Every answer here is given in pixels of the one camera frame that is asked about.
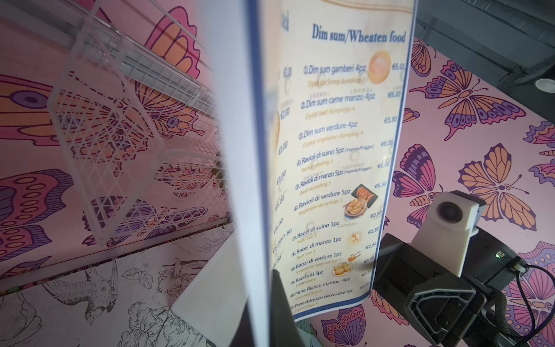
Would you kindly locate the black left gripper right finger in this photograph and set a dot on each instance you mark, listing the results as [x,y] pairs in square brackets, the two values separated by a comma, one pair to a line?
[283,329]

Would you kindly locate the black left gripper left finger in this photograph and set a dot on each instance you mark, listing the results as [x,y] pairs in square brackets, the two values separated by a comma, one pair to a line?
[243,336]

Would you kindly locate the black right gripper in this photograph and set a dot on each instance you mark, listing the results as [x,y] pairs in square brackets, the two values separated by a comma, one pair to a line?
[444,308]

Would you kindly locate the dim sum menu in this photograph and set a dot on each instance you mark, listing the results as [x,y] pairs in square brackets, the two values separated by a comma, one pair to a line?
[310,96]

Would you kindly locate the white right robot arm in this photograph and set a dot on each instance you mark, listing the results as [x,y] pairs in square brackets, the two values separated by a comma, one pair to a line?
[495,265]

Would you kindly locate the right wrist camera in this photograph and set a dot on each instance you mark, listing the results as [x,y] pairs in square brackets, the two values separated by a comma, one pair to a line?
[445,234]

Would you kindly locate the white wire rack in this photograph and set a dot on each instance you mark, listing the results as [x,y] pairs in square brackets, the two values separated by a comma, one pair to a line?
[137,121]

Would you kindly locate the aluminium cage frame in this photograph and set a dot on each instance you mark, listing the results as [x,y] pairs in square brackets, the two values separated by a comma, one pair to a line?
[61,21]

